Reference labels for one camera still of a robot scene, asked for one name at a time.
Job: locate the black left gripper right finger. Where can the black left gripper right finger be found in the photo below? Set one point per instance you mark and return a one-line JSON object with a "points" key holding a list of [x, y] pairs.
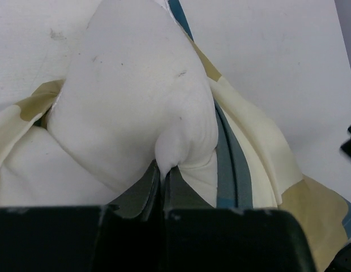
{"points": [[178, 194]]}

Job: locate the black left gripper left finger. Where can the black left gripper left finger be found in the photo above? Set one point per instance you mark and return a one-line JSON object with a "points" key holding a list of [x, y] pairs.
{"points": [[137, 202]]}

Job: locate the checked blue tan pillowcase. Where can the checked blue tan pillowcase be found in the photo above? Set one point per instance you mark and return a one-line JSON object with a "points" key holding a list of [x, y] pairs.
{"points": [[257, 169]]}

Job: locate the white pillow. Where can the white pillow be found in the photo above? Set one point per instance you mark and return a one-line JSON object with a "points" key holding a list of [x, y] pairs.
{"points": [[136, 92]]}

